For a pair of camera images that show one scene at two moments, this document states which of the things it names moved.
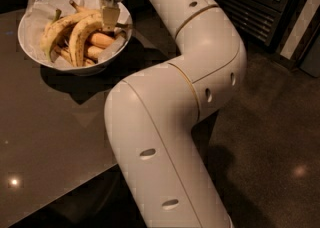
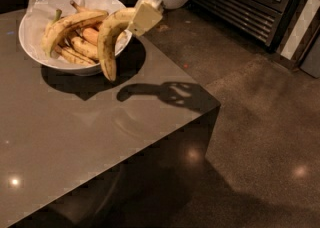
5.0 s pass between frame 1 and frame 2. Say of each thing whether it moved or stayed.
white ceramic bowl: stayed
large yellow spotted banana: moved
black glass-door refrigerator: stayed
